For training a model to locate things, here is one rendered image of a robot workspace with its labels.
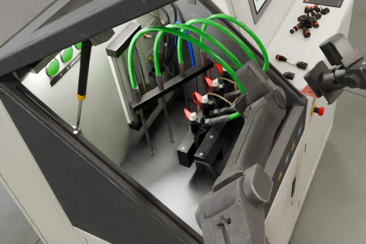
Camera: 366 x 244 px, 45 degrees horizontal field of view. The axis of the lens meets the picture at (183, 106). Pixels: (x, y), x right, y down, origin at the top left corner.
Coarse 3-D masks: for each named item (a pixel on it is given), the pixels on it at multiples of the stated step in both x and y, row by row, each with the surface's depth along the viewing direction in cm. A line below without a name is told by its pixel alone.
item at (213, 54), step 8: (144, 32) 118; (168, 32) 114; (176, 32) 113; (136, 40) 123; (192, 40) 112; (208, 48) 111; (128, 56) 129; (216, 56) 112; (128, 64) 132; (224, 64) 112; (232, 72) 113; (136, 88) 139; (240, 88) 115
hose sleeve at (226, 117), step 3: (228, 114) 126; (216, 117) 129; (219, 117) 128; (222, 117) 127; (225, 117) 126; (228, 117) 125; (210, 120) 131; (213, 120) 129; (216, 120) 129; (219, 120) 128; (222, 120) 127; (225, 120) 126; (228, 120) 126; (210, 123) 131; (213, 123) 130; (216, 123) 130
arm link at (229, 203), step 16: (224, 192) 63; (240, 192) 61; (208, 208) 64; (224, 208) 62; (240, 208) 59; (256, 208) 62; (208, 224) 62; (224, 224) 61; (240, 224) 58; (256, 224) 59; (208, 240) 61; (224, 240) 59; (240, 240) 57; (256, 240) 57
